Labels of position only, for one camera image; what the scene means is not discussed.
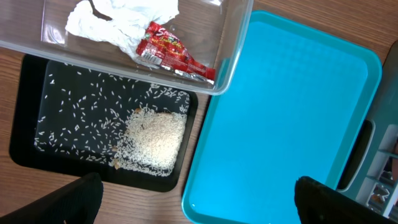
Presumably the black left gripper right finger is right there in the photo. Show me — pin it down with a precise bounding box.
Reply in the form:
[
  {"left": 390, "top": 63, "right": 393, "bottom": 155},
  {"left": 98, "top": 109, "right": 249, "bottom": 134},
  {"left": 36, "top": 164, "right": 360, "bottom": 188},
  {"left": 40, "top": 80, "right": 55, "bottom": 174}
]
[{"left": 294, "top": 176, "right": 395, "bottom": 224}]

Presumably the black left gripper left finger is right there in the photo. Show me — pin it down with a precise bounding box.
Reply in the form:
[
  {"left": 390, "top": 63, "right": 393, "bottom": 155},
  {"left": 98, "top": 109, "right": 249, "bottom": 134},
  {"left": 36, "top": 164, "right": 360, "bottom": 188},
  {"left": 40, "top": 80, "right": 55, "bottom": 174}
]
[{"left": 1, "top": 172, "right": 103, "bottom": 224}]

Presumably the rice pile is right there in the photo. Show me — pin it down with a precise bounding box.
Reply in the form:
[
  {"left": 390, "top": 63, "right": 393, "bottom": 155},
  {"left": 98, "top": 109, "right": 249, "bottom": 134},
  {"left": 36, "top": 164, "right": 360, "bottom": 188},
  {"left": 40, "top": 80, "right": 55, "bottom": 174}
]
[{"left": 109, "top": 108, "right": 187, "bottom": 177}]

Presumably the red snack wrapper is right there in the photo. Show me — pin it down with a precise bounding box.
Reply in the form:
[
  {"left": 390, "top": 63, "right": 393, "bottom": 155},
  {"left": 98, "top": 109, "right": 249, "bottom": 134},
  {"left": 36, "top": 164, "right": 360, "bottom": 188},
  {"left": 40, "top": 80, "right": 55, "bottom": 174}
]
[{"left": 136, "top": 22, "right": 215, "bottom": 84}]

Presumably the white tissue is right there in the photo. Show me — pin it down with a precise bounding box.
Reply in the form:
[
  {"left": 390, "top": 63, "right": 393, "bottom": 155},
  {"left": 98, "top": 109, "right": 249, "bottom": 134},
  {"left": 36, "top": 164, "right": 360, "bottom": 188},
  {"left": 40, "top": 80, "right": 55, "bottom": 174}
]
[{"left": 65, "top": 0, "right": 179, "bottom": 60}]

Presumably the grey dishwasher rack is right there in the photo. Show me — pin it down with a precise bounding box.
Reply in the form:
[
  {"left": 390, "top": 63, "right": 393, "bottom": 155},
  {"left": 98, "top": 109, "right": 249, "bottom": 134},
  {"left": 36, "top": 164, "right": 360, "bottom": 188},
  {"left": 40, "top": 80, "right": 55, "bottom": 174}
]
[{"left": 337, "top": 42, "right": 397, "bottom": 222}]

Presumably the black tray bin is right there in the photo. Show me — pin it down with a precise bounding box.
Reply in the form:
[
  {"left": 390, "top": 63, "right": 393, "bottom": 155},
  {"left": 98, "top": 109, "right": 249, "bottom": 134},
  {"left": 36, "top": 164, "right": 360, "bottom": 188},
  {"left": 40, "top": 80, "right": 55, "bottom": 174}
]
[{"left": 9, "top": 55, "right": 198, "bottom": 192}]

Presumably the teal plastic tray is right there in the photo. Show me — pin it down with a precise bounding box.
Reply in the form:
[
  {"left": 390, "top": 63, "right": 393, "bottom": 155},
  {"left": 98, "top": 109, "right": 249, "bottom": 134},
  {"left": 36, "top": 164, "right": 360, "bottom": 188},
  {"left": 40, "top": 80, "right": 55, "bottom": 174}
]
[{"left": 182, "top": 11, "right": 382, "bottom": 223}]

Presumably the clear plastic bin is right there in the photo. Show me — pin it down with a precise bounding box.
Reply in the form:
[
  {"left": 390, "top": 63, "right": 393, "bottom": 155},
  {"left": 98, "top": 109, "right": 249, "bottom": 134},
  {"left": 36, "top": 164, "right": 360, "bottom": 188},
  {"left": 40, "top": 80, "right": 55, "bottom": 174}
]
[{"left": 1, "top": 0, "right": 253, "bottom": 95}]

